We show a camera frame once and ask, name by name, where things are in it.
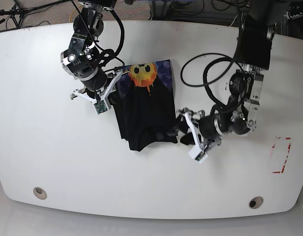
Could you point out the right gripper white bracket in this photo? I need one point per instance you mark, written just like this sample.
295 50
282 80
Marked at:
102 93

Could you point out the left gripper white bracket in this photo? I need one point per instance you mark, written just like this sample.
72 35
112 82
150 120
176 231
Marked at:
199 133

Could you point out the black graphic T-shirt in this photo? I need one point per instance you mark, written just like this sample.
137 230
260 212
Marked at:
146 110

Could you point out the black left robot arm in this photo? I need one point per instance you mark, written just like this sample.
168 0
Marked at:
252 55

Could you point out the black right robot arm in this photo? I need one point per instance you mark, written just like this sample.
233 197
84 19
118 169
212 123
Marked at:
85 59

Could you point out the right table grommet hole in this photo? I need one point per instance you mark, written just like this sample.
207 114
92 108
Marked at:
256 202

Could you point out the table grommet hole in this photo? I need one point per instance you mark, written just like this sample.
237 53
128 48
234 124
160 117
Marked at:
40 193
256 202

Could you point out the red tape rectangle marking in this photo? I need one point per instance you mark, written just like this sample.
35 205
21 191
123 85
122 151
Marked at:
279 154

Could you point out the left table grommet hole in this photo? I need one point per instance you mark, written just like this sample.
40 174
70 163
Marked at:
40 193

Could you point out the black tripod stand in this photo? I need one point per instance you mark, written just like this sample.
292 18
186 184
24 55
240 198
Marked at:
17 13

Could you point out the white power strip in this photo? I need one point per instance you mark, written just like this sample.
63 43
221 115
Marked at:
295 12

